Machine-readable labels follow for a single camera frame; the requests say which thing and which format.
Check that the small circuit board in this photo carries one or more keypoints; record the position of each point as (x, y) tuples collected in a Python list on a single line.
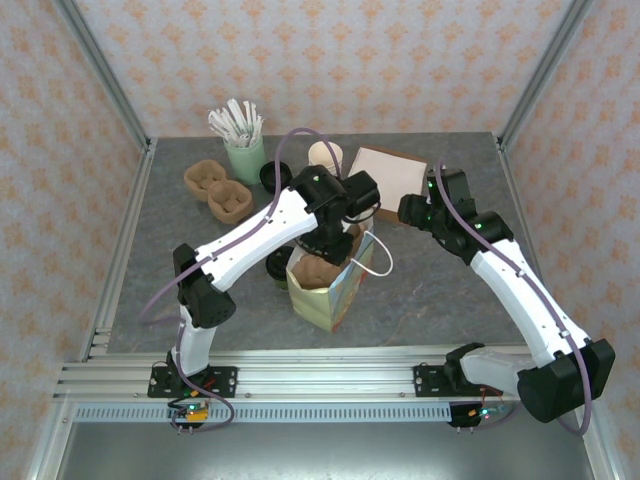
[(482, 413), (192, 412)]

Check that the aluminium frame post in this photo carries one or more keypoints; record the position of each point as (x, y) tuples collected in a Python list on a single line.
[(595, 445), (100, 65), (550, 60), (47, 445)]

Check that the green paper coffee cup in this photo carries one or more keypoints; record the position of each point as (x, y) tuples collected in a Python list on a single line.
[(281, 284)]

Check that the green straw holder cup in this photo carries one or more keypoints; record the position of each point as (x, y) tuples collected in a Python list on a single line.
[(245, 162)]

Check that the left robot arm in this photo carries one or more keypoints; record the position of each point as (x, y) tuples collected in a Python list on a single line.
[(250, 235)]

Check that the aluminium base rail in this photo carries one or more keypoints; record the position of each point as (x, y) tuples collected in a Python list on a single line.
[(325, 380)]

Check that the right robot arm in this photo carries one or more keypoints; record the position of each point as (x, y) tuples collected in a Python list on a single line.
[(525, 295)]

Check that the green paper gift bag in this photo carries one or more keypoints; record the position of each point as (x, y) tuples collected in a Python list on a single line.
[(312, 305)]

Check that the brown cardboard napkin box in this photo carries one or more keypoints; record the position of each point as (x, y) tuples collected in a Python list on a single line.
[(387, 215)]

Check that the white napkin stack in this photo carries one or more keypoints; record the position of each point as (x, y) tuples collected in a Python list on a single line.
[(395, 175)]

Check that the black plastic cup lid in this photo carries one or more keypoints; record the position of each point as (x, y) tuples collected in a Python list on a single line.
[(277, 262)]

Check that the white wrapped straw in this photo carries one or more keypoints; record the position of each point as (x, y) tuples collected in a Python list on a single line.
[(257, 127), (235, 110), (248, 112), (217, 125), (225, 120)]

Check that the grey metal sheet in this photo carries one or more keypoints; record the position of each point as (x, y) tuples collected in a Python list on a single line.
[(320, 450)]

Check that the paper cup stack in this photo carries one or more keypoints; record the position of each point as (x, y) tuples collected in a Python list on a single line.
[(320, 152)]

